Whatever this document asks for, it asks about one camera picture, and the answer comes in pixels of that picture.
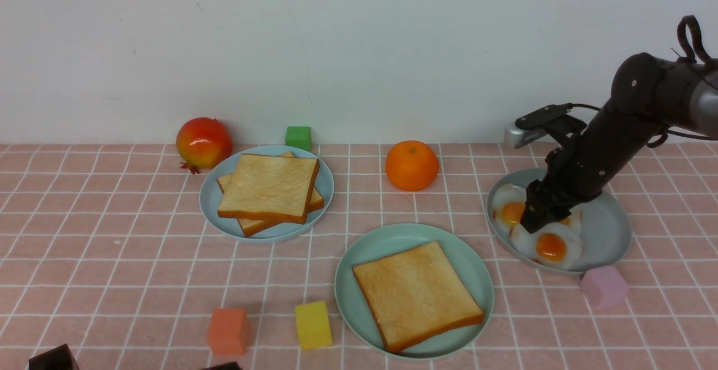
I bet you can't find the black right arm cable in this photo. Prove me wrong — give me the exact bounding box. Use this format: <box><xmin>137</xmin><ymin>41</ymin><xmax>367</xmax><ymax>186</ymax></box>
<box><xmin>567</xmin><ymin>15</ymin><xmax>718</xmax><ymax>149</ymax></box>

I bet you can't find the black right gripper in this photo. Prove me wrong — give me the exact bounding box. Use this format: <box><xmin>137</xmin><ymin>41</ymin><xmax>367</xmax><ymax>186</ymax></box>
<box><xmin>520</xmin><ymin>109</ymin><xmax>654</xmax><ymax>233</ymax></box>

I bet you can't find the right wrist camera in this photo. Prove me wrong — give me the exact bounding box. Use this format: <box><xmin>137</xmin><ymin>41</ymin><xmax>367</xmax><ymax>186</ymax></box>
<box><xmin>503</xmin><ymin>104</ymin><xmax>587</xmax><ymax>149</ymax></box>

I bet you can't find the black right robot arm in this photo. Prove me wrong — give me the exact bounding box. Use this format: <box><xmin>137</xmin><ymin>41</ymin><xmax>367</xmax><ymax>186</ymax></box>
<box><xmin>509</xmin><ymin>53</ymin><xmax>717</xmax><ymax>232</ymax></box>

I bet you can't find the pink cube block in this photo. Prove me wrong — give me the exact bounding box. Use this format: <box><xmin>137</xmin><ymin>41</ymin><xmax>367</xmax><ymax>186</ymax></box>
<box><xmin>579</xmin><ymin>266</ymin><xmax>630</xmax><ymax>311</ymax></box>

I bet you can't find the orange cube block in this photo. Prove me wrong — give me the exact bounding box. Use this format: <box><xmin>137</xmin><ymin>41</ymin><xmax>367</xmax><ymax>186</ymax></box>
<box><xmin>206</xmin><ymin>308</ymin><xmax>251</xmax><ymax>355</ymax></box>

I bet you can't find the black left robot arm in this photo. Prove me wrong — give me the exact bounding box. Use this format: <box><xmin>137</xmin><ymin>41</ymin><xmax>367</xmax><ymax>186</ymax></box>
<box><xmin>26</xmin><ymin>344</ymin><xmax>244</xmax><ymax>369</ymax></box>

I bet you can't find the fried egg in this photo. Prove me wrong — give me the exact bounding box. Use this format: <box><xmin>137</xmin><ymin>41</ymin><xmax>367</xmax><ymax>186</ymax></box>
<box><xmin>490</xmin><ymin>183</ymin><xmax>527</xmax><ymax>235</ymax></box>
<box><xmin>558</xmin><ymin>206</ymin><xmax>583</xmax><ymax>235</ymax></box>
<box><xmin>509</xmin><ymin>223</ymin><xmax>584</xmax><ymax>271</ymax></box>

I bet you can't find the yellow cube block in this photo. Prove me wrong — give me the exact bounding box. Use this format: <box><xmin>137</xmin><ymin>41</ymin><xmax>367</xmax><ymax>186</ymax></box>
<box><xmin>294</xmin><ymin>300</ymin><xmax>333</xmax><ymax>350</ymax></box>

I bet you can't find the mint green centre plate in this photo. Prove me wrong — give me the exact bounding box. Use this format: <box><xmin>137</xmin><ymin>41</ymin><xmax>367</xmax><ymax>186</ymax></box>
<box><xmin>334</xmin><ymin>223</ymin><xmax>495</xmax><ymax>360</ymax></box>

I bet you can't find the grey egg plate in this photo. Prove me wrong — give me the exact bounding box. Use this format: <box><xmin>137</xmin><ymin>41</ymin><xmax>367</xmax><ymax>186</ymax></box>
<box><xmin>486</xmin><ymin>168</ymin><xmax>633</xmax><ymax>276</ymax></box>

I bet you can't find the green cube block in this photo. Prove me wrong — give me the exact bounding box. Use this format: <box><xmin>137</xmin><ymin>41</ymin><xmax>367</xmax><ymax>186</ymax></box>
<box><xmin>284</xmin><ymin>126</ymin><xmax>312</xmax><ymax>152</ymax></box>

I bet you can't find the orange mandarin fruit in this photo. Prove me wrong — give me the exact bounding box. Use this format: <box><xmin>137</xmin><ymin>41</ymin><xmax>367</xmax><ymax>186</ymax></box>
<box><xmin>385</xmin><ymin>140</ymin><xmax>440</xmax><ymax>192</ymax></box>

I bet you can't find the light blue bread plate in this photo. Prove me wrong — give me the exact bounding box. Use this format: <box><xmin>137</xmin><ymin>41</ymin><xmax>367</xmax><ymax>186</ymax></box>
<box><xmin>199</xmin><ymin>146</ymin><xmax>334</xmax><ymax>244</ymax></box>

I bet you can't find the red pomegranate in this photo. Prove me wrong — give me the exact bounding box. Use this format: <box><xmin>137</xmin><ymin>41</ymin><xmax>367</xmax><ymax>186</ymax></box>
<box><xmin>176</xmin><ymin>117</ymin><xmax>234</xmax><ymax>175</ymax></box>

